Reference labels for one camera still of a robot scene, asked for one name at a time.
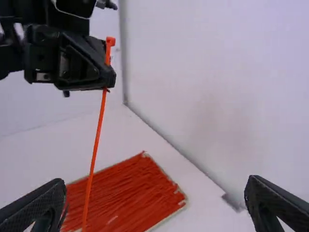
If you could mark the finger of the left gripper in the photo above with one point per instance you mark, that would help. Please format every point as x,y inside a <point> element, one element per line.
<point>101,77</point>

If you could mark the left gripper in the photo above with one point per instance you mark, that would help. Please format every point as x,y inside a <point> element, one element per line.
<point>36,14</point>

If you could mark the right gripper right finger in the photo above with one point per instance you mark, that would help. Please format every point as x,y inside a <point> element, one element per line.
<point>270,200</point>

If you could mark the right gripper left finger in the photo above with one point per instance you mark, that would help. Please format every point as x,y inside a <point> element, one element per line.
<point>29,207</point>

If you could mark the pale tray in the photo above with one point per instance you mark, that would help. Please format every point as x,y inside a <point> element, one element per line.
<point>166,216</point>

